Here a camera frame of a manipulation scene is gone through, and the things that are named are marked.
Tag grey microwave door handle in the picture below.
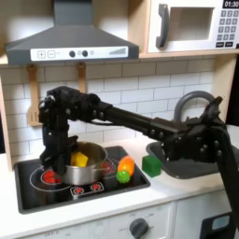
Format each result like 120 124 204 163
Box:
155 3 171 49

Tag steel pot with handles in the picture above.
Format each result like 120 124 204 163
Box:
60 141 118 187

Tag grey oven knob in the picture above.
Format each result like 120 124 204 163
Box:
128 217 150 239

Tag grey range hood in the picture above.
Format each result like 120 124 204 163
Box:
5 0 140 65

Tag white toy microwave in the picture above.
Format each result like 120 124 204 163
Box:
147 0 239 54

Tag wooden spoon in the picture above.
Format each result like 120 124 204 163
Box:
77 62 89 94

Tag yellow toy block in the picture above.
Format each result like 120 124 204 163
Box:
70 150 90 168

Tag orange toy carrot green top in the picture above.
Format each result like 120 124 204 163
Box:
115 155 136 185

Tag dark grey curved tap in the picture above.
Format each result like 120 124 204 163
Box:
173 90 217 123

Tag black toy stove top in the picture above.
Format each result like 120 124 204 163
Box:
13 145 152 216

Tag wooden slotted spatula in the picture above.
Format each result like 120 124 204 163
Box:
25 63 45 128

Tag green toy block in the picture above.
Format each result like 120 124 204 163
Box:
141 154 163 178

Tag dark grey sink basin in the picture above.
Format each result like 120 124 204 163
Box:
145 141 239 180

